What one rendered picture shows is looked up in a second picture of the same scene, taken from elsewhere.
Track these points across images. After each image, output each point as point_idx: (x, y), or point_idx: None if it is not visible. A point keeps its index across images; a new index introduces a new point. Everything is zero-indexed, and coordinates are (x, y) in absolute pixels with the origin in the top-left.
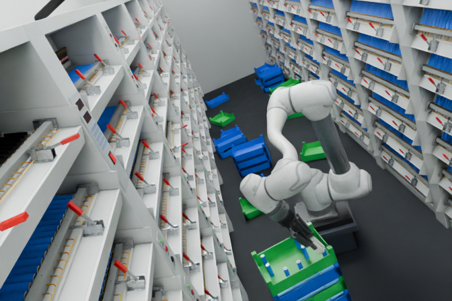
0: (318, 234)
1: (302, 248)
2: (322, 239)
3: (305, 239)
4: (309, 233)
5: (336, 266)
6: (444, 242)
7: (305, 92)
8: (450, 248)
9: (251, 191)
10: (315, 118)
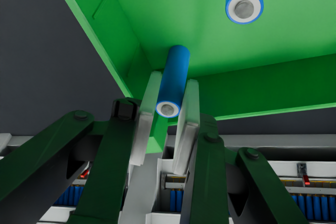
0: (322, 107)
1: (228, 1)
2: (262, 112)
3: (48, 205)
4: (183, 197)
5: None
6: (325, 116)
7: None
8: (308, 116)
9: None
10: None
